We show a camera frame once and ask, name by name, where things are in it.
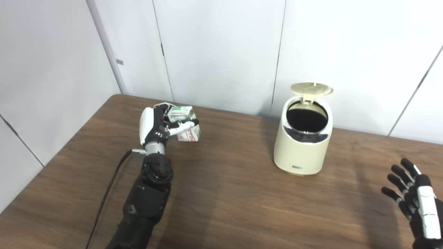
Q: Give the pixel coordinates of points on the cream-colored bin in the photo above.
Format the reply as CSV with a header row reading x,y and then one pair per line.
x,y
301,152

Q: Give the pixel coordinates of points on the round cream bin lid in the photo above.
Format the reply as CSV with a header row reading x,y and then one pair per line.
x,y
311,89

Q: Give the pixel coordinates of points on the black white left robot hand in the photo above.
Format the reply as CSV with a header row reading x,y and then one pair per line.
x,y
152,128

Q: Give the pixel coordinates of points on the green white milk carton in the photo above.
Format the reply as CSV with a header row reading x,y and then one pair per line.
x,y
188,135

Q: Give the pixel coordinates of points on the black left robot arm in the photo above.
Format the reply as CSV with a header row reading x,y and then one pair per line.
x,y
148,200

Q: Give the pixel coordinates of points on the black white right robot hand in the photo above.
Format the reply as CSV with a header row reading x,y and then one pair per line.
x,y
425,207

